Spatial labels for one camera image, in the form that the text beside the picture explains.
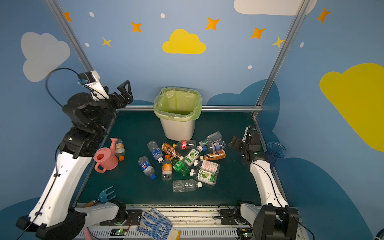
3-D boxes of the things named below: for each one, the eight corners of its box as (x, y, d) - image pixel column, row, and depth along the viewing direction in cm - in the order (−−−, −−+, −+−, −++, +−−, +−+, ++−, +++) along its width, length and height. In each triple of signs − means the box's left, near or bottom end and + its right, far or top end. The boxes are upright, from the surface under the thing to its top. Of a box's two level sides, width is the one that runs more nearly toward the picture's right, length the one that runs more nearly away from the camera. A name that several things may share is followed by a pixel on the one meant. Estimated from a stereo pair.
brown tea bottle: (200, 161, 94) (201, 158, 92) (199, 155, 97) (199, 152, 94) (225, 158, 96) (226, 155, 93) (223, 152, 99) (224, 149, 96)
